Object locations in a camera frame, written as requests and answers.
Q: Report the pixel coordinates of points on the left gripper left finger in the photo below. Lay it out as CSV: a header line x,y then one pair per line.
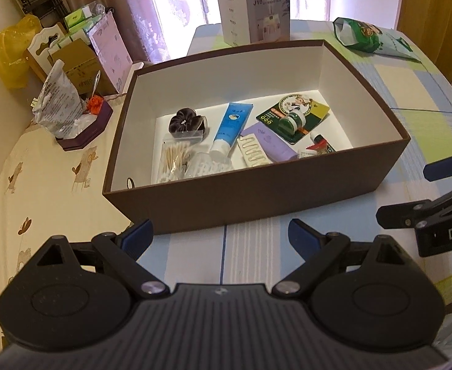
x,y
119,255

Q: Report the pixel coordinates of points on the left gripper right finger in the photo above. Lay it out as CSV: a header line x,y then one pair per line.
x,y
322,255

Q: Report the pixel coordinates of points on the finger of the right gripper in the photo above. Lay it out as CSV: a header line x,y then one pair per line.
x,y
440,169
409,214

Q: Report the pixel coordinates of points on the clear cotton swab bag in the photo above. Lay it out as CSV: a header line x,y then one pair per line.
x,y
171,164

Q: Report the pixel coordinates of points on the dark green small tube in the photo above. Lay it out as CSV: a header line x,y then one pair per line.
x,y
320,137

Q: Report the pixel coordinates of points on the purple cream tube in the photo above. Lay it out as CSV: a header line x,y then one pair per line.
x,y
273,146

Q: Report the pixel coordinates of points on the cream plastic hair claw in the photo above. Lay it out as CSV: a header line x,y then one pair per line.
x,y
252,152

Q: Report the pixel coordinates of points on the small white bottle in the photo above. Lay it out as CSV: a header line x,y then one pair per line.
x,y
207,163

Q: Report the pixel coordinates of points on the green carded balm jar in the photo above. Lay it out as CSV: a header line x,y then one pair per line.
x,y
294,116

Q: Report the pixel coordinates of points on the dark velvet hair scrunchie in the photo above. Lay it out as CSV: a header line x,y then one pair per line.
x,y
186,118

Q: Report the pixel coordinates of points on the blue cream tube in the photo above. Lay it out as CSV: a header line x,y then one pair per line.
x,y
232,124

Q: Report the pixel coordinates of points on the dark maroon tray box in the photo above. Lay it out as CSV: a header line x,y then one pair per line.
x,y
90,132

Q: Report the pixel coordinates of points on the brown cardboard storage box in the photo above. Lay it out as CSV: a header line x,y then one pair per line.
x,y
260,75

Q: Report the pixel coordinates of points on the green snack bag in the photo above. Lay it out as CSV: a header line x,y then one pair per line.
x,y
370,39

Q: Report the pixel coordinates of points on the brown cardboard carton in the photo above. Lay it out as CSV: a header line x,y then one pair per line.
x,y
80,65

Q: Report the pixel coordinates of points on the white wooden chair back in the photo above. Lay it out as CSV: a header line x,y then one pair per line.
x,y
37,53

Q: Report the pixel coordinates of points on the pink cardboard box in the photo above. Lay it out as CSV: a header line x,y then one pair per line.
x,y
111,51

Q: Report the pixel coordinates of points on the green tissue packs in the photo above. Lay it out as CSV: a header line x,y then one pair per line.
x,y
79,23

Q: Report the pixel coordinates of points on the yellow plastic bag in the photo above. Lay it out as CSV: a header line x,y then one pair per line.
x,y
15,71

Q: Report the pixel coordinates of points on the white humidifier box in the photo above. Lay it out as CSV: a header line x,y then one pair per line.
x,y
254,21

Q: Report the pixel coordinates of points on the orange handled scissors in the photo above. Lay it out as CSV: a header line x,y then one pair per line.
x,y
95,102

